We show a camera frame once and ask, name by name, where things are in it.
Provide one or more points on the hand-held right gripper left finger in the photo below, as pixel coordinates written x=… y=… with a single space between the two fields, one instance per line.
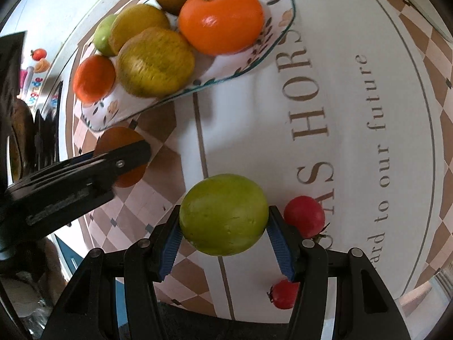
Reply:
x=168 y=251

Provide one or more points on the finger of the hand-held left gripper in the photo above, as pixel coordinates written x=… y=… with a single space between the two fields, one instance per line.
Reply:
x=120 y=161

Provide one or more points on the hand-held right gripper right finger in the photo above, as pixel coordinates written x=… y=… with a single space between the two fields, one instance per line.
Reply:
x=283 y=251

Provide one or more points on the red-brown fruit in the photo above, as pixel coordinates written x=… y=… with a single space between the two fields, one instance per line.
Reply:
x=116 y=138

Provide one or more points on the green apple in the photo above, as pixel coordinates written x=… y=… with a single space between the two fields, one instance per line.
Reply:
x=223 y=216
x=102 y=37

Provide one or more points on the orange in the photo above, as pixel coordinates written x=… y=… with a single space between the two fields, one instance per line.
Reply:
x=221 y=19
x=93 y=78

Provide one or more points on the rough yellow pear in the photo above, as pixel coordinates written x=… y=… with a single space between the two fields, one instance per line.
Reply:
x=155 y=62

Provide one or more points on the white leaf-print plate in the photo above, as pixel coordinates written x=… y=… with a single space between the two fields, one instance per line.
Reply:
x=272 y=28

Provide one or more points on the red cherry tomato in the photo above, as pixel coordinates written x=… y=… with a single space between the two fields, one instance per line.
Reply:
x=285 y=294
x=304 y=216

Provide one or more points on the black gas stove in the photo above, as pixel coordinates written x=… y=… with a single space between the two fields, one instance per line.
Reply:
x=46 y=131

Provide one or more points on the black wok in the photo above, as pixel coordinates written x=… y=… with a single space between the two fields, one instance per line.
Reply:
x=16 y=131

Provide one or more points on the checkered table runner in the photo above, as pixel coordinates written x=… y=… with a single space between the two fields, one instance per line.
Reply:
x=354 y=148

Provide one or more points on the black range hood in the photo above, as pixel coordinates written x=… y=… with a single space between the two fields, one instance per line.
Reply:
x=10 y=60

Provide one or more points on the colourful wall sticker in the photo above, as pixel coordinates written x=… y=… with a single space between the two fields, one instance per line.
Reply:
x=40 y=63

